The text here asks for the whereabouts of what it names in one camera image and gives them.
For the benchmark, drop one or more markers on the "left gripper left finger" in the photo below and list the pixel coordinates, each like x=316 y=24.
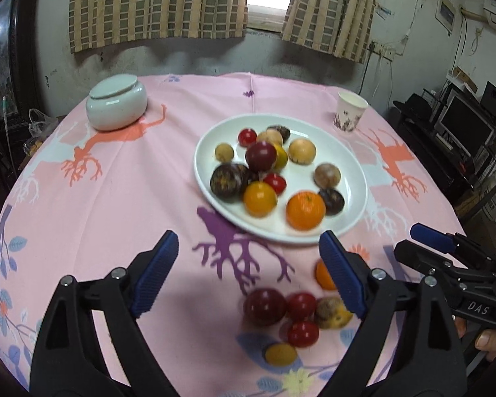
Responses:
x=68 y=359

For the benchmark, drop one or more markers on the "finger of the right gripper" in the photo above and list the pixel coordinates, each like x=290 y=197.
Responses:
x=427 y=262
x=456 y=245

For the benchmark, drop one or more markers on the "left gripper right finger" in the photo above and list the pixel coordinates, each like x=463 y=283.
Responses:
x=428 y=359

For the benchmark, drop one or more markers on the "large striped pepino melon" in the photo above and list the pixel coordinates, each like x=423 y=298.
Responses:
x=331 y=313

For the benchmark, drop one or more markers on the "small water chestnut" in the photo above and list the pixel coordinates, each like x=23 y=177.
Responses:
x=333 y=200

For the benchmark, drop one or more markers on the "round brownish fruit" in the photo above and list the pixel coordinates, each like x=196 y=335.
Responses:
x=326 y=175

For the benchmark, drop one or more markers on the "orange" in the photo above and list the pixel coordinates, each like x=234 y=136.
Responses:
x=322 y=276
x=305 y=210

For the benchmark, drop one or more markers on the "dark red plum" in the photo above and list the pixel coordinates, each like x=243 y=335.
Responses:
x=261 y=156
x=265 y=307

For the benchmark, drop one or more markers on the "tan round fruit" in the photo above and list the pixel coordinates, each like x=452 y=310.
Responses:
x=302 y=151

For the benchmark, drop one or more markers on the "yellow orange tomato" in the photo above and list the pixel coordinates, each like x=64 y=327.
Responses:
x=259 y=199

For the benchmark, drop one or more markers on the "dark water chestnut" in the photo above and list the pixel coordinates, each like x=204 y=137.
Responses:
x=282 y=130
x=230 y=180

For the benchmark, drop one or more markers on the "small red cherry tomato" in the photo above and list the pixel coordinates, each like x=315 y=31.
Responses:
x=247 y=137

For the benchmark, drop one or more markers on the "small yellow longan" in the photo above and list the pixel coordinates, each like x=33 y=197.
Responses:
x=224 y=153

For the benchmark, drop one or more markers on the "right hand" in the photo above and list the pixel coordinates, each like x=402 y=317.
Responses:
x=485 y=342

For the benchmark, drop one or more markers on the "computer monitor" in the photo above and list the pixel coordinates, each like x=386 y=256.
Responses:
x=462 y=120

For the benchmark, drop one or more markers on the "pink patterned tablecloth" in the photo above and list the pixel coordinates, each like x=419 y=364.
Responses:
x=89 y=202

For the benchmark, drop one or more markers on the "floral paper cup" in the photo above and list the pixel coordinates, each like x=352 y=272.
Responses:
x=351 y=107

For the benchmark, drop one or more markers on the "pale green lidded jar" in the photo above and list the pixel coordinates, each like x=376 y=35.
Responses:
x=116 y=102

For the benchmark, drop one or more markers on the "right checkered curtain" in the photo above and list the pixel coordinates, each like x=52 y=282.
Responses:
x=340 y=28

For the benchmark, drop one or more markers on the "checkered curtain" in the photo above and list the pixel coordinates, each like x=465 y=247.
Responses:
x=340 y=28
x=100 y=23

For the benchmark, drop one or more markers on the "left checkered curtain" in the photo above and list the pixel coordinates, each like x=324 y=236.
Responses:
x=100 y=23

